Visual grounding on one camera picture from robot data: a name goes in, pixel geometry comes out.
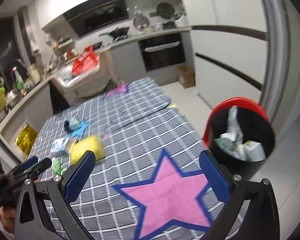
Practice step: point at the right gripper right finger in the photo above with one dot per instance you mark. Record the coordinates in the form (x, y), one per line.
(261, 220)

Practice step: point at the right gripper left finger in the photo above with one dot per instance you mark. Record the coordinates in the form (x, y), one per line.
(32, 218)

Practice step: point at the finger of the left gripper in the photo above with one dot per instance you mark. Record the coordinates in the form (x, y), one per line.
(29, 163)

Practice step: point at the blue white paper box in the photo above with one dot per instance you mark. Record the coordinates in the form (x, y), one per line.
(62, 146)

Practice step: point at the yellow wavy sponge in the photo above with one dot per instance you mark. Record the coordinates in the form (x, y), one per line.
(92, 144)

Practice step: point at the white bottle with green cap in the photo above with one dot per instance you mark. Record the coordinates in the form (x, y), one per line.
(253, 151)

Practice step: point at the white plastic bag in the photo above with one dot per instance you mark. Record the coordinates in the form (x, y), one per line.
(232, 139)

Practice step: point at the black trash bin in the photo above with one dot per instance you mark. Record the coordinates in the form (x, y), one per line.
(254, 127)

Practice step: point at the person's left hand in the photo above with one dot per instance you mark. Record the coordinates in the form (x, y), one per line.
(7, 216)

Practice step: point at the gold foil bag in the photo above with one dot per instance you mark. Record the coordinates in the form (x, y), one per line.
(26, 137)

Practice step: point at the small green cap tube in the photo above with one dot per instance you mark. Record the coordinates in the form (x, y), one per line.
(57, 167)

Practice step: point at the crumpled teal navy wrapper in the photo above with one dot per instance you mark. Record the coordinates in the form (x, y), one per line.
(72, 125)

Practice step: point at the spray bottle on counter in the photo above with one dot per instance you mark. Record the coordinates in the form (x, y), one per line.
(18, 79)

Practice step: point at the red plastic basket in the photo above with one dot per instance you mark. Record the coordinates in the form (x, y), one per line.
(86, 61)

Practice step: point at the grey checked tablecloth with stars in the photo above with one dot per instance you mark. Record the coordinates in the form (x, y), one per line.
(134, 128)

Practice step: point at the black wok on stove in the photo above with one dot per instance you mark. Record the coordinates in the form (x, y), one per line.
(117, 34)

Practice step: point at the cardboard box on floor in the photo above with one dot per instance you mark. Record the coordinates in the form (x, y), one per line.
(186, 76)

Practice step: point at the black range hood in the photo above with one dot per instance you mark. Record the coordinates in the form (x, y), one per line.
(94, 14)

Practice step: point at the black built-in oven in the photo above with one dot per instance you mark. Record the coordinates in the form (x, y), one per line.
(162, 51)

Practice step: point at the white refrigerator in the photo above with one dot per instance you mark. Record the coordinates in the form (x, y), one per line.
(229, 41)

